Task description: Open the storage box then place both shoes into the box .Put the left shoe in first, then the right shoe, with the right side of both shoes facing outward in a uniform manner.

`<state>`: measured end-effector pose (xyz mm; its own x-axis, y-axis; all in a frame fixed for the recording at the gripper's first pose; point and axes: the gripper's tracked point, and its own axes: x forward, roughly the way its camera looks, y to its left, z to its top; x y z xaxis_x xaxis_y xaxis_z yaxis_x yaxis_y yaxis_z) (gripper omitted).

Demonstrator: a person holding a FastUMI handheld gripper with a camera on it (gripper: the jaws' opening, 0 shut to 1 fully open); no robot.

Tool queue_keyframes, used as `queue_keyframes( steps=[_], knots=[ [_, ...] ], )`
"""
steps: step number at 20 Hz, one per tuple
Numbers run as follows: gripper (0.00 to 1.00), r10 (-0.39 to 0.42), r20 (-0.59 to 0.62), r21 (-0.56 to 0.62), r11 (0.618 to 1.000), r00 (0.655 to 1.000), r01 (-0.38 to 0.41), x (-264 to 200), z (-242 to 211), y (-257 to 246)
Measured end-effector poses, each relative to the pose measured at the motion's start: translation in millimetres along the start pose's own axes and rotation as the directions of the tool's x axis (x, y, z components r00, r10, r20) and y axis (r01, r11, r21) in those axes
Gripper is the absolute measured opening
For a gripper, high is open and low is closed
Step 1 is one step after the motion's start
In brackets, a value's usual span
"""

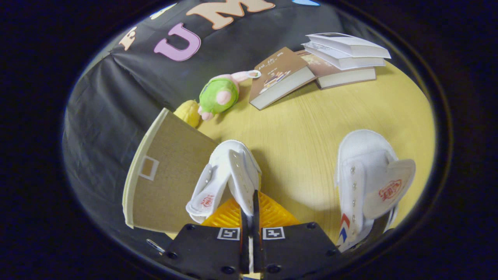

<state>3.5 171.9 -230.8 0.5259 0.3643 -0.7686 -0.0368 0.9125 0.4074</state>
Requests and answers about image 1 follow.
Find green and pink plush toy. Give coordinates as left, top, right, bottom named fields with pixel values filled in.
left=198, top=70, right=261, bottom=121

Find white book with grey print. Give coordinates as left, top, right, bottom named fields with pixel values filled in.
left=302, top=41, right=386, bottom=71

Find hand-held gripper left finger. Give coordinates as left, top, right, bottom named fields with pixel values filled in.
left=163, top=198, right=253, bottom=280

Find black backdrop cloth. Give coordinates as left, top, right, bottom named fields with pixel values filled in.
left=62, top=0, right=351, bottom=249

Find brown cover book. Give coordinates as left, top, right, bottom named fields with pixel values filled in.
left=249, top=47, right=316, bottom=110

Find beige fabric storage box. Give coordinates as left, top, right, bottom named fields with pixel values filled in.
left=122, top=108, right=219, bottom=234

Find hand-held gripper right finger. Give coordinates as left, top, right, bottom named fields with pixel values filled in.
left=253, top=190, right=341, bottom=280

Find brown book under white books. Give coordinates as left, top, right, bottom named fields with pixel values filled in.
left=295, top=50, right=377, bottom=90

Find yellow plush toy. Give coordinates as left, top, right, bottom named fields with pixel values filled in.
left=173, top=100, right=201, bottom=128

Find white shoe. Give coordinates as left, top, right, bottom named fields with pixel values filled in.
left=335, top=129, right=416, bottom=252
left=186, top=140, right=262, bottom=224

